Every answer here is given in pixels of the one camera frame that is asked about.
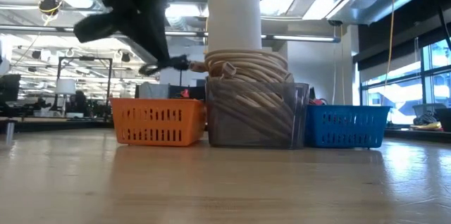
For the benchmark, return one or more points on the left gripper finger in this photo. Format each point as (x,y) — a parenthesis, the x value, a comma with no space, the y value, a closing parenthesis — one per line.
(149,70)
(176,63)

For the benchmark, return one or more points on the grey background box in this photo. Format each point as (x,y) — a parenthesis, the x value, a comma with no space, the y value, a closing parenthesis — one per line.
(153,91)

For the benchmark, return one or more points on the orange plastic basket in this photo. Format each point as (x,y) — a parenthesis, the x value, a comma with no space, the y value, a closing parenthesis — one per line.
(158,102)

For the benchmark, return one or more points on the white shade wooden table lamp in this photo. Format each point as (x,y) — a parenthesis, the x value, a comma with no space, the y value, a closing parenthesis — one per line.
(234,16)

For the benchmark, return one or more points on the person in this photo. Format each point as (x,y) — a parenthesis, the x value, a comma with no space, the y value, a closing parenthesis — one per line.
(77,102)

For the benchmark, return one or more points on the small white background lamp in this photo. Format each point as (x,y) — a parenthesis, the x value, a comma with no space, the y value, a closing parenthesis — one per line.
(65,86)

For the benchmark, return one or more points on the grey transparent plastic basket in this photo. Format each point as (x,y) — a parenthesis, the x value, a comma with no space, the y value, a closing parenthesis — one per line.
(225,136)

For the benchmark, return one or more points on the black ceiling device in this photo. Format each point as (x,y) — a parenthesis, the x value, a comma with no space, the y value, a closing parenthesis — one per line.
(50,5)

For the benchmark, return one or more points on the dark monitor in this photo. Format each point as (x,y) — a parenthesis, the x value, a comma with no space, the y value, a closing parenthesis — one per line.
(8,88)

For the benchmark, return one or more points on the blue plastic basket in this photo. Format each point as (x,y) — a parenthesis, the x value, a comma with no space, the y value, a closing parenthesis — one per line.
(352,109)

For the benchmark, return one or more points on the grey yellow bundle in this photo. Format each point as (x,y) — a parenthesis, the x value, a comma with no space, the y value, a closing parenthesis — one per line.
(426,120)

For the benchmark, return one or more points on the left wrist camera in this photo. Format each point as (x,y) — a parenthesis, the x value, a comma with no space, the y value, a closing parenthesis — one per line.
(95,28)

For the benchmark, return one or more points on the black background frame rig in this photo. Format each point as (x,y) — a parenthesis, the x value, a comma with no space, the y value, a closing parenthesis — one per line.
(84,58)

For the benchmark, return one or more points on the black aluminium table frame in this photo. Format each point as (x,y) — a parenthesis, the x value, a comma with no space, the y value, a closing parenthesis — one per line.
(53,125)

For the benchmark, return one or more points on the silver metal post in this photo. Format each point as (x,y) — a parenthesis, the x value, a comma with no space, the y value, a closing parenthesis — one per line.
(10,132)

